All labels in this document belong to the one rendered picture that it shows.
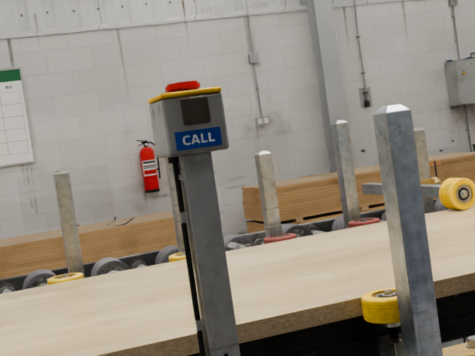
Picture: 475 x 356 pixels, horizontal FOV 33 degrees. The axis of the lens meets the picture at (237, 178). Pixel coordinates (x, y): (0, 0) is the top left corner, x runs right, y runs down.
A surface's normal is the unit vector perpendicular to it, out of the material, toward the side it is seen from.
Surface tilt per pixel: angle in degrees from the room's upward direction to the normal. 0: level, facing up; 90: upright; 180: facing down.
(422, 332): 90
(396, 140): 90
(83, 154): 90
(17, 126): 90
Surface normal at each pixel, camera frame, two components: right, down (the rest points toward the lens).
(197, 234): 0.31, 0.00
